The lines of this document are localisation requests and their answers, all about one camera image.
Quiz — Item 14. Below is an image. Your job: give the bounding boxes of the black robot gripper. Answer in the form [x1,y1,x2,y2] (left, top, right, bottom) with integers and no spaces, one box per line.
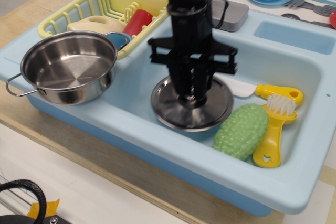
[148,8,237,106]

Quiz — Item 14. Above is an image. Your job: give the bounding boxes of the steel pot lid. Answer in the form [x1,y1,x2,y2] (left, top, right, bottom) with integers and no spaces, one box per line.
[151,76,234,132]

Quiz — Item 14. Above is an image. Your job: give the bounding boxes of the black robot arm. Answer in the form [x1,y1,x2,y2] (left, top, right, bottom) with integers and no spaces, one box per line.
[148,0,237,106]

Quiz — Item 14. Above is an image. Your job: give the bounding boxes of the stainless steel pot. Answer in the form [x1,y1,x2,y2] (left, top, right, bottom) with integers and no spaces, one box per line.
[18,30,129,105]

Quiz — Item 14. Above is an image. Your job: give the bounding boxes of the grey toy faucet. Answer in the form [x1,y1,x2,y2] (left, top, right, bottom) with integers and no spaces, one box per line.
[212,0,249,32]

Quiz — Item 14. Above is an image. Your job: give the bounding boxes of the green toy bitter gourd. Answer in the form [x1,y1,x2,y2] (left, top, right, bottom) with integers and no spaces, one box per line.
[212,103,269,161]

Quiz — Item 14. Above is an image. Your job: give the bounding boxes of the red cup in rack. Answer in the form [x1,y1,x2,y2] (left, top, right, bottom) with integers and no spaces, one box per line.
[123,9,153,37]

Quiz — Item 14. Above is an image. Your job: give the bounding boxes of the blue cup in rack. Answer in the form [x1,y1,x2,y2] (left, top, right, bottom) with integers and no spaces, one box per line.
[105,31,131,50]

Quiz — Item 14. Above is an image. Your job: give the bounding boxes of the light blue toy sink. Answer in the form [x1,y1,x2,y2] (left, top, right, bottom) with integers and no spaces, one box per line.
[1,10,335,223]

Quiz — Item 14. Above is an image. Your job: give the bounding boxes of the yellow dish brush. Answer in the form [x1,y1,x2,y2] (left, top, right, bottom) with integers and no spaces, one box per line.
[253,94,297,168]

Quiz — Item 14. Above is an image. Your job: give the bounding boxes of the cream toy bottle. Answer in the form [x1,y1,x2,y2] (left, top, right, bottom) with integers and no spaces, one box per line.
[67,15,126,34]

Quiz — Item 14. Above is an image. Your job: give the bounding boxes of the yellow dish rack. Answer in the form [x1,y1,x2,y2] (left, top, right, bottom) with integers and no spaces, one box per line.
[37,0,168,59]

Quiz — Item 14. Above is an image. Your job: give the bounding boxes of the black toy utensil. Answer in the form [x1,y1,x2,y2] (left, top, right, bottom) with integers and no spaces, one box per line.
[281,13,334,29]

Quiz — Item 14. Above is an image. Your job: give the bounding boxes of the grey toy spatula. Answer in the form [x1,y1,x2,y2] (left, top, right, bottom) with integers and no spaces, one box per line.
[300,2,335,17]

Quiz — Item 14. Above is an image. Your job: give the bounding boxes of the red plate edge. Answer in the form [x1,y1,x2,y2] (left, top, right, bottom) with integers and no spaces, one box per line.
[329,10,336,29]

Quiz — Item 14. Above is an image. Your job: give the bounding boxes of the yellow tape piece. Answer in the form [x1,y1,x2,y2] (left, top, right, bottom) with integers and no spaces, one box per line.
[27,199,60,219]

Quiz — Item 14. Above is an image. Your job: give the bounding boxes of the yellow handled toy knife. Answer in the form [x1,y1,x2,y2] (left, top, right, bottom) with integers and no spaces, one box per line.
[218,76,304,107]

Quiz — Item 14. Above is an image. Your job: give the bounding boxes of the black cable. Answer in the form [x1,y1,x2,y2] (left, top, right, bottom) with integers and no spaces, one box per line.
[0,178,47,221]

